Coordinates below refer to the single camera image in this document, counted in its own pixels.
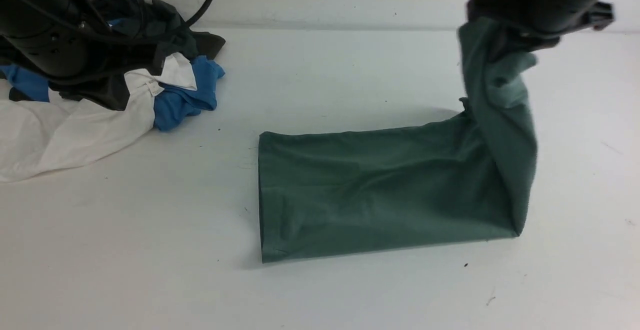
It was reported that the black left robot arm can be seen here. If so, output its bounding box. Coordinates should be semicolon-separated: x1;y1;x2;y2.
0;0;109;79

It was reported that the dark grey garment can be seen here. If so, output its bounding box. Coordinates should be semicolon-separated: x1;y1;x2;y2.
0;0;226;112

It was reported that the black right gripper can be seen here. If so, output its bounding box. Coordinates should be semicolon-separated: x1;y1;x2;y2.
466;0;616;54

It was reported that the green long-sleeve top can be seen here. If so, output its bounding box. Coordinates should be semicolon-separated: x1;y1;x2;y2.
258;18;538;264

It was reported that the black left camera cable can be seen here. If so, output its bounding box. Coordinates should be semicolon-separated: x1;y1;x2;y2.
0;0;221;88

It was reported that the blue garment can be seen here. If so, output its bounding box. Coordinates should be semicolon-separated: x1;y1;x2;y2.
1;33;226;132

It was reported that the white garment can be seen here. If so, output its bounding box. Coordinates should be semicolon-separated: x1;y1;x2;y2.
0;53;197;184

